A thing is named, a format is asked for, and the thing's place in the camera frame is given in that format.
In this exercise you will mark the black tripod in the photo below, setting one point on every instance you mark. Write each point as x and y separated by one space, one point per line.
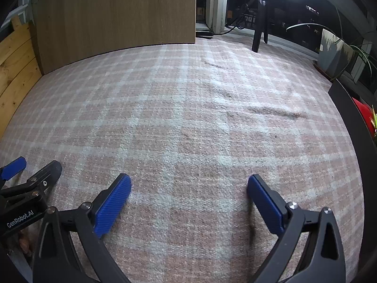
260 20

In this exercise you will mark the yellow wooden plank panel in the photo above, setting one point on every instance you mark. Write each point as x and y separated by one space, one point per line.
16 70

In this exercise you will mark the black storage box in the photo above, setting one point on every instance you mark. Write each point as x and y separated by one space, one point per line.
346 109

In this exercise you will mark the red packet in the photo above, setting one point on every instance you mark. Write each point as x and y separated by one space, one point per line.
363 113

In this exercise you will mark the brown plant saucer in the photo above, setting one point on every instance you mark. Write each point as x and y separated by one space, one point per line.
319 67

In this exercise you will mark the black flat device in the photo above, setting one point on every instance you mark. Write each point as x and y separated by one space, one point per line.
204 34

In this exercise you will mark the white window frame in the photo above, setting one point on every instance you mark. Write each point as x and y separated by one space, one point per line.
216 3

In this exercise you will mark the pink plaid table cloth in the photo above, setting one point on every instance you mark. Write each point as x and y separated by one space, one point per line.
188 123

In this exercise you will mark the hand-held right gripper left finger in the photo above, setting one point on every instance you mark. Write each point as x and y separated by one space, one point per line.
113 205

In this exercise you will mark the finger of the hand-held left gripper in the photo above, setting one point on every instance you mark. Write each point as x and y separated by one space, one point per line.
13 168
48 172

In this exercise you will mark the light wooden cabinet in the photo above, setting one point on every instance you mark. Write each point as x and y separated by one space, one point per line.
117 11

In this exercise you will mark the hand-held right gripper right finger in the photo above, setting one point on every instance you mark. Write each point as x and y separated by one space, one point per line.
265 203

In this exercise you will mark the potted plant in grey pot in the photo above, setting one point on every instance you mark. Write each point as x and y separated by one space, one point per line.
334 53

